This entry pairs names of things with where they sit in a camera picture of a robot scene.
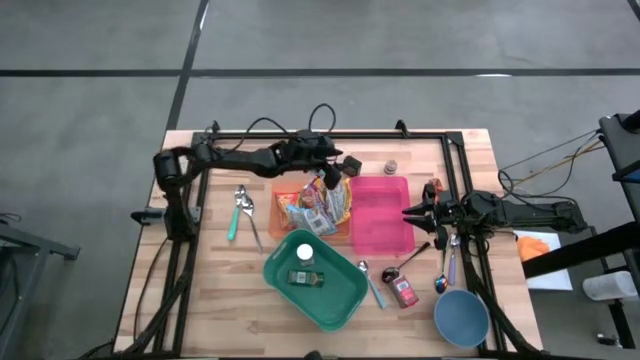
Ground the orange cloth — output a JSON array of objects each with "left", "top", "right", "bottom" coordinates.
[{"left": 517, "top": 235, "right": 551, "bottom": 263}]

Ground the red ramen packet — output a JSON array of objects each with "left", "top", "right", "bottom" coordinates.
[{"left": 298, "top": 177, "right": 326, "bottom": 210}]

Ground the black cube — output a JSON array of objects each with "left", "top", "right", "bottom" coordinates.
[{"left": 343, "top": 154, "right": 363, "bottom": 178}]

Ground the white paper sheet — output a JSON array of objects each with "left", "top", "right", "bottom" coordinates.
[{"left": 514, "top": 230, "right": 574, "bottom": 292}]

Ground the orange plastic bin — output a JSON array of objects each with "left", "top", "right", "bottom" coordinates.
[{"left": 268, "top": 180, "right": 352, "bottom": 240}]

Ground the spoon with pale blue handle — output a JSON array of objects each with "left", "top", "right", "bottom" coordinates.
[{"left": 357, "top": 259, "right": 389, "bottom": 310}]

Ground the spoon with green handle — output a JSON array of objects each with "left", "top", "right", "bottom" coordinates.
[{"left": 227, "top": 184, "right": 247, "bottom": 242}]

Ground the yellow ramen packet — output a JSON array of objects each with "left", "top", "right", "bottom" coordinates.
[{"left": 324, "top": 179, "right": 354, "bottom": 225}]

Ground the blue bowl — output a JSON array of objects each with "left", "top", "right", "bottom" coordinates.
[{"left": 433, "top": 288, "right": 491, "bottom": 349}]

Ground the green spice jar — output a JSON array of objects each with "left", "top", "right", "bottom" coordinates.
[{"left": 286, "top": 269, "right": 326, "bottom": 289}]

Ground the orange ramen packet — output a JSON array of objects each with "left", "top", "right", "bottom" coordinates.
[{"left": 275, "top": 192, "right": 301, "bottom": 231}]

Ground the white-capped bottle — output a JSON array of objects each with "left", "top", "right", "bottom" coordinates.
[{"left": 295, "top": 242, "right": 316, "bottom": 268}]

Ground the red spice jar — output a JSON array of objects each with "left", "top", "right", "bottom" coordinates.
[{"left": 388, "top": 273, "right": 420, "bottom": 310}]

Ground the white roll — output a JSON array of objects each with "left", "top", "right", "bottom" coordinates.
[{"left": 582, "top": 271, "right": 639, "bottom": 302}]

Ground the blue ramen packet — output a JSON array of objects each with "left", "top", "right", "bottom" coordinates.
[{"left": 285, "top": 204, "right": 337, "bottom": 236}]

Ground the pink plastic bin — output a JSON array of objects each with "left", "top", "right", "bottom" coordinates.
[{"left": 348, "top": 175, "right": 416, "bottom": 256}]

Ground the teal plastic bin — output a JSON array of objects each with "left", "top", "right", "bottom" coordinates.
[{"left": 263, "top": 228, "right": 370, "bottom": 332}]

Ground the all-black spoon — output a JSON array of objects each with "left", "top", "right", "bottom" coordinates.
[{"left": 381, "top": 241, "right": 432, "bottom": 284}]

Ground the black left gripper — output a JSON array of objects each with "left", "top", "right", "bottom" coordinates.
[{"left": 289, "top": 128, "right": 350, "bottom": 190}]

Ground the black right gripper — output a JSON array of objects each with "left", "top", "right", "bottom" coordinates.
[{"left": 402, "top": 183, "right": 464, "bottom": 250}]

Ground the black aluminium rig frame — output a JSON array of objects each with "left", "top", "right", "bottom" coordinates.
[{"left": 117, "top": 118, "right": 544, "bottom": 359}]

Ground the plain silver spoon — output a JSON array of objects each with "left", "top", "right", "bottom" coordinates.
[{"left": 241, "top": 193, "right": 265, "bottom": 255}]

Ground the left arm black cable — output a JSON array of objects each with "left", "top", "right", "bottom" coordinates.
[{"left": 212, "top": 103, "right": 337, "bottom": 151}]

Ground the dark grey cart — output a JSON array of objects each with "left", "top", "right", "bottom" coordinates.
[{"left": 0, "top": 214, "right": 81, "bottom": 346}]

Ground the black cable bundle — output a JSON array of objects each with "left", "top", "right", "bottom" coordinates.
[{"left": 497, "top": 128, "right": 604, "bottom": 201}]

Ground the iridescent rainbow spoon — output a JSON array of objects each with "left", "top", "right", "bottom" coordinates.
[{"left": 433, "top": 247, "right": 450, "bottom": 295}]

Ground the black side stand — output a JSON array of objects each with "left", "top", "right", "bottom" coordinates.
[{"left": 522, "top": 109, "right": 640, "bottom": 351}]

